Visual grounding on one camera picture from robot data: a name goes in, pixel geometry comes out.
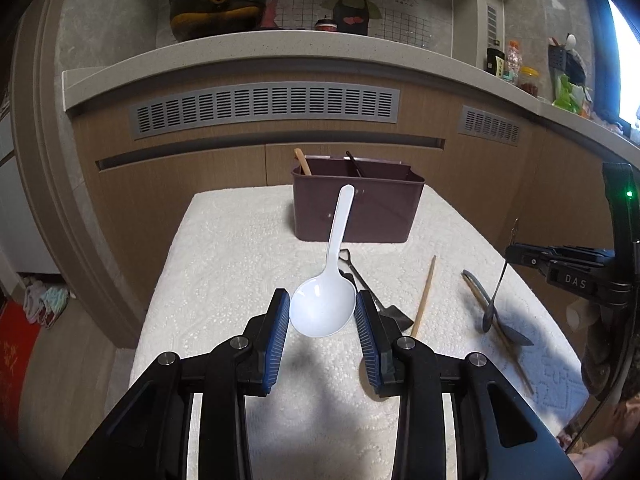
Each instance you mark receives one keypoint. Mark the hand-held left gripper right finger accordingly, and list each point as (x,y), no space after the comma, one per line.
(367,345)

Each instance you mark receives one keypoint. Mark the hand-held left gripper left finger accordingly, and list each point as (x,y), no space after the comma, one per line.
(277,340)

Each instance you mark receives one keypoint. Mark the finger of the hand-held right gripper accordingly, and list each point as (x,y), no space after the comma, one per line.
(535,255)

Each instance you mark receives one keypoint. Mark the dark shovel-shaped metal spoon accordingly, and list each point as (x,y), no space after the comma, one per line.
(397,316)

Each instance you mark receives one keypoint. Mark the white plastic spoon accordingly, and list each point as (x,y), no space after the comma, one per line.
(322,305)

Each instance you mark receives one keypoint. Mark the wooden chopstick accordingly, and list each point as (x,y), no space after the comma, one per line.
(425,292)
(515,360)

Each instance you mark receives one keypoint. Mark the brown plastic utensil holder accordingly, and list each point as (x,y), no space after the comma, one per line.
(370,210)

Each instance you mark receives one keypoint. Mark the person's right hand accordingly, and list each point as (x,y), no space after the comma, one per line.
(600,360)

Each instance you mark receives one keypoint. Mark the white lace tablecloth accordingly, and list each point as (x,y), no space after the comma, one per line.
(225,260)

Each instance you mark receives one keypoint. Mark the short grey vent grille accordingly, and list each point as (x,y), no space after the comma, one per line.
(491,125)

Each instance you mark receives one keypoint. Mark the green packets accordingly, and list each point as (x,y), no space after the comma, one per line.
(567,92)

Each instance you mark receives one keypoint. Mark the clear jar with red contents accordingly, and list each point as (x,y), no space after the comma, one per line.
(529,84)

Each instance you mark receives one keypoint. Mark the window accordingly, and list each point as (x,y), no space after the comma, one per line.
(627,60)

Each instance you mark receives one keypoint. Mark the thin dark utensil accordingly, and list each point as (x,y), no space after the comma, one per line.
(354,164)

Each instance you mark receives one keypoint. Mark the wooden kitchen cabinet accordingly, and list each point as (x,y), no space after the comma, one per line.
(200,175)

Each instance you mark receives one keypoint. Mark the black knife holder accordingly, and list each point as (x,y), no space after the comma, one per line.
(565,62)

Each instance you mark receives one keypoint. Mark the plastic bottle with orange cap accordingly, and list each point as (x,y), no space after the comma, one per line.
(513,60)

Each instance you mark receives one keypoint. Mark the black packet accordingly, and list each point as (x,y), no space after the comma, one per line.
(495,62)

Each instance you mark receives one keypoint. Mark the person's pink clothing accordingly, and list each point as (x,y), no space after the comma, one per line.
(605,450)

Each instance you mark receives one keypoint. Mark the long grey vent grille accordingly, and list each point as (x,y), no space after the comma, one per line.
(265,110)

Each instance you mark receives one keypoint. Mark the pile of cloths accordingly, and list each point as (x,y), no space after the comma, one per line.
(47,302)

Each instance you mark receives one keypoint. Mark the red floor mat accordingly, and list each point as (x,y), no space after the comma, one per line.
(17,355)

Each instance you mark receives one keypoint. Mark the grey stone countertop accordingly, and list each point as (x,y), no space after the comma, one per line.
(280,55)

